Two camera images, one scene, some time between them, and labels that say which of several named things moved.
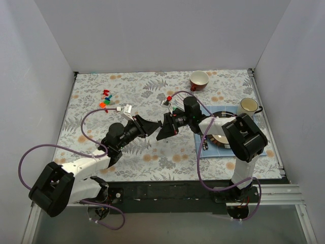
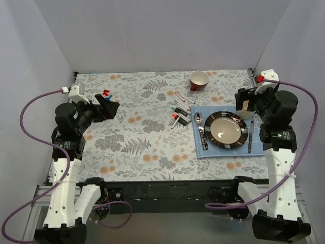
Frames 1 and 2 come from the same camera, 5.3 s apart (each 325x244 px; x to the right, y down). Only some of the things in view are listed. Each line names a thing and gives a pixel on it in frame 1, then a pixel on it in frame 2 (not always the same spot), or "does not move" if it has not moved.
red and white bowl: x=198 y=80 does not move
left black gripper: x=138 y=126 to x=98 y=112
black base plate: x=167 y=197 does not move
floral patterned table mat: x=96 y=102 does not move
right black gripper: x=171 y=123 to x=251 y=99
